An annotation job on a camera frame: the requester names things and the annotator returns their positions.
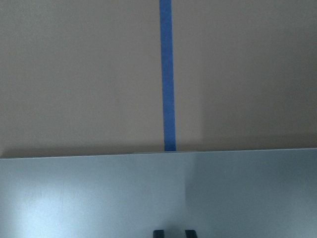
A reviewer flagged brown paper table cover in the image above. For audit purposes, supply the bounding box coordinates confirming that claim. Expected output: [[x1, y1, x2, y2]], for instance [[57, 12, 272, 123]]
[[0, 0, 317, 158]]

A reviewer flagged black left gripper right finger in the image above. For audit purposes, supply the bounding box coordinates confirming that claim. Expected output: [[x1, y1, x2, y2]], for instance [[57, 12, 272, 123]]
[[185, 230, 197, 238]]

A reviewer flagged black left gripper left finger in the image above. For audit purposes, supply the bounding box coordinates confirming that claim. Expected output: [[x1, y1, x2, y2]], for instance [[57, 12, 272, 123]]
[[153, 230, 164, 238]]

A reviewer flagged silver closed laptop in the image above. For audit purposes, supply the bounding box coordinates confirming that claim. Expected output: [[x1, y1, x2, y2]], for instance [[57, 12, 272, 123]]
[[0, 149, 317, 238]]

